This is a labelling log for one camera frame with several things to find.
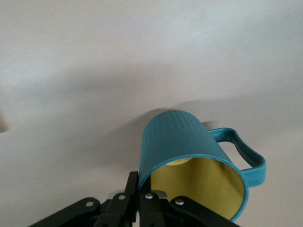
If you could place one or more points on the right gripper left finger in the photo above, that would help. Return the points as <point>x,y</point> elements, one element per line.
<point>118,210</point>

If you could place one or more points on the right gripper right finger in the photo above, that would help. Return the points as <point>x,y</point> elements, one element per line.
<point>156,212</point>

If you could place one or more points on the brown table mat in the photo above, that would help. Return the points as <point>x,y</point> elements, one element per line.
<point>71,47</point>

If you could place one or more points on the teal cup yellow inside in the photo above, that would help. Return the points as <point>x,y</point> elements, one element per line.
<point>184,142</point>

